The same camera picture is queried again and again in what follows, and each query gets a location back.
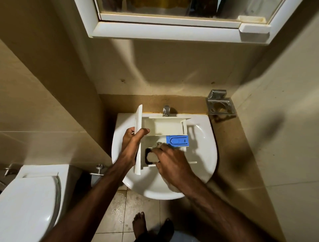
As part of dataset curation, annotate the person's left hand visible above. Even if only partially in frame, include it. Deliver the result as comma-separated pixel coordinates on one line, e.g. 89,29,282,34
121,127,151,168

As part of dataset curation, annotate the person's right hand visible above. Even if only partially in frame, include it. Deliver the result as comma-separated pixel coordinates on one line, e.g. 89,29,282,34
151,144,198,194

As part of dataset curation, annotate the beige striped rag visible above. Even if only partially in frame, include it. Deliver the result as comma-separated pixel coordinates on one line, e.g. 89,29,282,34
144,141,185,194

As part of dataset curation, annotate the white detergent drawer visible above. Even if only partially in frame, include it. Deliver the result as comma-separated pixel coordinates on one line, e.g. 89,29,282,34
134,104,198,175

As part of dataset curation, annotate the person's left forearm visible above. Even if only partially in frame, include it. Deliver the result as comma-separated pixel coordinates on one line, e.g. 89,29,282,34
41,159,135,242

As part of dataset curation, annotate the person's right forearm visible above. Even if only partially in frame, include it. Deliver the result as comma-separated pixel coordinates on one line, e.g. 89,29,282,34
183,177,279,242

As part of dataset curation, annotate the person's right foot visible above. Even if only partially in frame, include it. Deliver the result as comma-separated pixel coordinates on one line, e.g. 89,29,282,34
157,218,175,242

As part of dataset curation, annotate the person's foot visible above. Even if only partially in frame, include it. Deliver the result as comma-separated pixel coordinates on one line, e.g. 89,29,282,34
132,212,148,239
157,218,175,242

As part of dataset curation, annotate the person's left foot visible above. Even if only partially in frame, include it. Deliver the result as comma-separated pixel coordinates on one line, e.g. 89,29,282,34
132,212,148,239

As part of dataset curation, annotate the white ceramic sink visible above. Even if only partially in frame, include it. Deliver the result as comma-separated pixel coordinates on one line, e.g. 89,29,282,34
111,113,218,201

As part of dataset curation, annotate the metal toilet paper holder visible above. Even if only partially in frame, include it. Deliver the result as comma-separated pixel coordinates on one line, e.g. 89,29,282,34
89,163,108,188

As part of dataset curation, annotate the white mirror cabinet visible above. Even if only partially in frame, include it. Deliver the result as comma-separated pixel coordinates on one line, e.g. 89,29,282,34
74,0,303,45

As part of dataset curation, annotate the white toilet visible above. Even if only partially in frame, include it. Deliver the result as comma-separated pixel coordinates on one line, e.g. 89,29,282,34
0,164,83,242

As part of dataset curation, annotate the white cabinet side shelf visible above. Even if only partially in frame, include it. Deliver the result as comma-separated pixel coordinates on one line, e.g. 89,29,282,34
238,23,271,34

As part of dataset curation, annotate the metal wall tumbler holder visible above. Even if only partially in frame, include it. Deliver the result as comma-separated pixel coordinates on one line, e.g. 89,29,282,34
206,89,236,116

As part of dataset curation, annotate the metal wall sprayer bracket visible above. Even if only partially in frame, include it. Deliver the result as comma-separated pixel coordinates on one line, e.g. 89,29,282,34
4,163,17,177

